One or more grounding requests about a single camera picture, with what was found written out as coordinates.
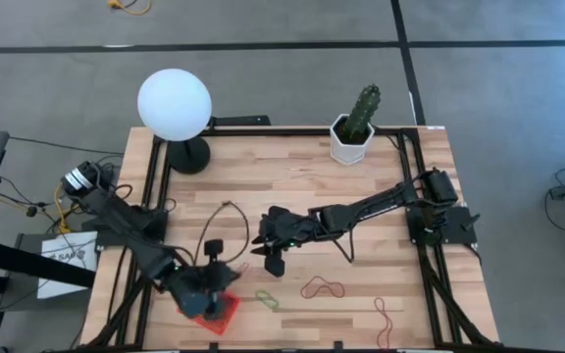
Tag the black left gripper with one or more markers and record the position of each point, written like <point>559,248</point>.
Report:
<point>204,289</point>

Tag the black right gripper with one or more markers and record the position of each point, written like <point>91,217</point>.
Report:
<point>287,230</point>

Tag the green rubber band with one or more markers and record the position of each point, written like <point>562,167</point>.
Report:
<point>257,295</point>

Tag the red mesh bin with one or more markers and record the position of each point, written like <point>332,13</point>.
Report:
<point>228,314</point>

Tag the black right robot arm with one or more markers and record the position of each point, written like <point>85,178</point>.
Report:
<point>375,203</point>

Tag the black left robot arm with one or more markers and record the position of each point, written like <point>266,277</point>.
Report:
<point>125,220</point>

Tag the black bar device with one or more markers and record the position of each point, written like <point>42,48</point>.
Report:
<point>243,120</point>

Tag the white plant pot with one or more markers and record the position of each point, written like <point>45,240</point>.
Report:
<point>348,152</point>

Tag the white paper sheet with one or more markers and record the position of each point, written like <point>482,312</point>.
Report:
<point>66,274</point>

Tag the white globe lamp black base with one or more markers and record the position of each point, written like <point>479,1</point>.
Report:
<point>174,103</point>

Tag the green cactus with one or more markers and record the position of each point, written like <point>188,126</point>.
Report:
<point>363,110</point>

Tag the black beam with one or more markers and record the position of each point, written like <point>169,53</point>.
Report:
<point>17,260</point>

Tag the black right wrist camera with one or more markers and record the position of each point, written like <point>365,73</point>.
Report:
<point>274,267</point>

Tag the black aluminium table frame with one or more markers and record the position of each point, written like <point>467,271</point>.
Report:
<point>287,132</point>

